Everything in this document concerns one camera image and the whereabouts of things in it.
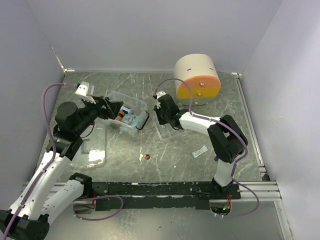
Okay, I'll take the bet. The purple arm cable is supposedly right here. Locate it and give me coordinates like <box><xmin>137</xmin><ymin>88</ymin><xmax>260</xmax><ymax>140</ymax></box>
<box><xmin>156</xmin><ymin>78</ymin><xmax>249</xmax><ymax>181</ymax></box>
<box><xmin>0</xmin><ymin>82</ymin><xmax>80</xmax><ymax>233</ymax></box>

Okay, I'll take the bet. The white blue ointment tube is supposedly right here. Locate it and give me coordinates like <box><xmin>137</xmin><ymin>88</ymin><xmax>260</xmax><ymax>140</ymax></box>
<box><xmin>120</xmin><ymin>105</ymin><xmax>133</xmax><ymax>115</ymax></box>

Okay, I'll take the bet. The teal bandage packet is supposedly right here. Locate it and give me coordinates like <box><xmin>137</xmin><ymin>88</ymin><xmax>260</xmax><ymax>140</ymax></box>
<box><xmin>123</xmin><ymin>116</ymin><xmax>139</xmax><ymax>131</ymax></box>

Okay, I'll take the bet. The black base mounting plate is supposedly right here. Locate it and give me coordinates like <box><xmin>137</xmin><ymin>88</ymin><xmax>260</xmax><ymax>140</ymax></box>
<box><xmin>75</xmin><ymin>181</ymin><xmax>241</xmax><ymax>211</ymax></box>

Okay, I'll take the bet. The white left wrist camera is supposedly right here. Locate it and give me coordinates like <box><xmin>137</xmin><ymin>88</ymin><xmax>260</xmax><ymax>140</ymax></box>
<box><xmin>75</xmin><ymin>81</ymin><xmax>96</xmax><ymax>104</ymax></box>

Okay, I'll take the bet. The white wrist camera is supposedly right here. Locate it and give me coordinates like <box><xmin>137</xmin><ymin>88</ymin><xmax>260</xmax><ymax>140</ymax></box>
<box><xmin>153</xmin><ymin>91</ymin><xmax>166</xmax><ymax>100</ymax></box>
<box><xmin>75</xmin><ymin>81</ymin><xmax>96</xmax><ymax>104</ymax></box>

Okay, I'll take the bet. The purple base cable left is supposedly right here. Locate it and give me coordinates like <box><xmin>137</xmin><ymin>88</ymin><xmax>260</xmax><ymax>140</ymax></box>
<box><xmin>72</xmin><ymin>195</ymin><xmax>124</xmax><ymax>221</ymax></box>

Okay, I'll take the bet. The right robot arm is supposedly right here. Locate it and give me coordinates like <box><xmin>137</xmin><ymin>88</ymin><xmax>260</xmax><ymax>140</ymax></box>
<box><xmin>153</xmin><ymin>91</ymin><xmax>248</xmax><ymax>199</ymax></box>

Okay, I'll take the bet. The aluminium frame rail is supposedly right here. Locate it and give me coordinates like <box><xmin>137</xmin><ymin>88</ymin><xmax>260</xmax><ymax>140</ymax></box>
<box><xmin>232</xmin><ymin>72</ymin><xmax>282</xmax><ymax>202</ymax></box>

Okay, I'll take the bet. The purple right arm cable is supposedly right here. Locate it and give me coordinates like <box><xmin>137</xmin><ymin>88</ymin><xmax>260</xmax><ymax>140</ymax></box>
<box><xmin>156</xmin><ymin>78</ymin><xmax>249</xmax><ymax>181</ymax></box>

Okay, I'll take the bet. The clear plastic storage box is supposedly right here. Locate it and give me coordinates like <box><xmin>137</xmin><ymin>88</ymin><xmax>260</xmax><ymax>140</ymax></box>
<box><xmin>105</xmin><ymin>91</ymin><xmax>150</xmax><ymax>137</ymax></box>

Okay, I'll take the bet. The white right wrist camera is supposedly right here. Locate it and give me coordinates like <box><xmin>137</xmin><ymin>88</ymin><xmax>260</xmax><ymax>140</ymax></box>
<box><xmin>153</xmin><ymin>91</ymin><xmax>166</xmax><ymax>100</ymax></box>

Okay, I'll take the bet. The copper coin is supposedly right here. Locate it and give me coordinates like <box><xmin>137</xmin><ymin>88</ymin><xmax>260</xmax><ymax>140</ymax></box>
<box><xmin>144</xmin><ymin>154</ymin><xmax>151</xmax><ymax>160</ymax></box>

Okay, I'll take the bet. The amber bottle orange label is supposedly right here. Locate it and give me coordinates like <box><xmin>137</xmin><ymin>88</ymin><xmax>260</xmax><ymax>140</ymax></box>
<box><xmin>110</xmin><ymin>110</ymin><xmax>126</xmax><ymax>129</ymax></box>

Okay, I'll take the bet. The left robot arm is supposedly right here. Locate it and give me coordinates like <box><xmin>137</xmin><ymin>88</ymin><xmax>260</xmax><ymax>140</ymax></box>
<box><xmin>0</xmin><ymin>96</ymin><xmax>124</xmax><ymax>240</ymax></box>

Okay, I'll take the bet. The clear teal packet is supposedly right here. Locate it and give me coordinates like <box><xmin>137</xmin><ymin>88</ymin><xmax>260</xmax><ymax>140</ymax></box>
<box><xmin>192</xmin><ymin>145</ymin><xmax>208</xmax><ymax>158</ymax></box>

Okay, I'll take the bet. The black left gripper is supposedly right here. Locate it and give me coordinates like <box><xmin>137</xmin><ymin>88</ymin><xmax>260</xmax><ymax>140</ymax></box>
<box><xmin>73</xmin><ymin>94</ymin><xmax>123</xmax><ymax>135</ymax></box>

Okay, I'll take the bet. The round drawer cabinet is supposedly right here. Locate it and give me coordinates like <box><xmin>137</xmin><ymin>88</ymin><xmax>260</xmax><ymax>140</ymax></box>
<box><xmin>173</xmin><ymin>53</ymin><xmax>221</xmax><ymax>106</ymax></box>

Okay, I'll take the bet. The clear compartment tray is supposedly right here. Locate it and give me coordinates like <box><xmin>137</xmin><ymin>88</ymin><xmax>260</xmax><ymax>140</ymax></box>
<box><xmin>152</xmin><ymin>116</ymin><xmax>191</xmax><ymax>141</ymax></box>

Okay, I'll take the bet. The clear plastic box lid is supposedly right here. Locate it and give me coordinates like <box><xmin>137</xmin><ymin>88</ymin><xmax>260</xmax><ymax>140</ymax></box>
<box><xmin>70</xmin><ymin>123</ymin><xmax>107</xmax><ymax>172</ymax></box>

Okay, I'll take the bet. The white gauze pad on lid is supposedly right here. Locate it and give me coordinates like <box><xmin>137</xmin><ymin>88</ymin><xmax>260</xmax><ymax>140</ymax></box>
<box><xmin>88</xmin><ymin>149</ymin><xmax>105</xmax><ymax>162</ymax></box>

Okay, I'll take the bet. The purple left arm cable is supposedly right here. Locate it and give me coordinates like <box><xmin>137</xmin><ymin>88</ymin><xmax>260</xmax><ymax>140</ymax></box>
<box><xmin>0</xmin><ymin>82</ymin><xmax>80</xmax><ymax>233</ymax></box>

